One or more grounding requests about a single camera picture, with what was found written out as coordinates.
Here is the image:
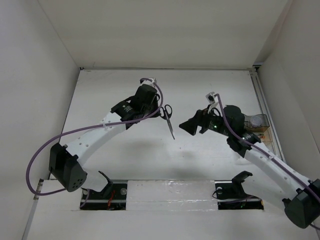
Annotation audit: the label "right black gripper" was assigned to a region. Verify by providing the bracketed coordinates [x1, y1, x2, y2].
[178, 104, 232, 137]

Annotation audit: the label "black handled scissors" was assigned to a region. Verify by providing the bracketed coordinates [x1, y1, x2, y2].
[160, 104, 176, 140]

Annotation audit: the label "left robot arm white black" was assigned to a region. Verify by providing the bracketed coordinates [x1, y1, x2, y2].
[49, 78, 163, 199]

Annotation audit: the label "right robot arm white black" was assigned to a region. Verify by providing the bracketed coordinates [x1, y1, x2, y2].
[179, 105, 320, 229]

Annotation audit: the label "grey transparent container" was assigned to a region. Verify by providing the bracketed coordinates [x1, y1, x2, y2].
[244, 114, 270, 129]

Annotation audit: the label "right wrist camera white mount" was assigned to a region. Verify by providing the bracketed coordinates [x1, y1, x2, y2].
[205, 92, 219, 113]

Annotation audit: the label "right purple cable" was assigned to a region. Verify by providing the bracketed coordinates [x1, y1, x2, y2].
[215, 93, 320, 230]

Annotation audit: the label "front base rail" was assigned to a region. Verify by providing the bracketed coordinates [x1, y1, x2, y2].
[80, 180, 265, 212]

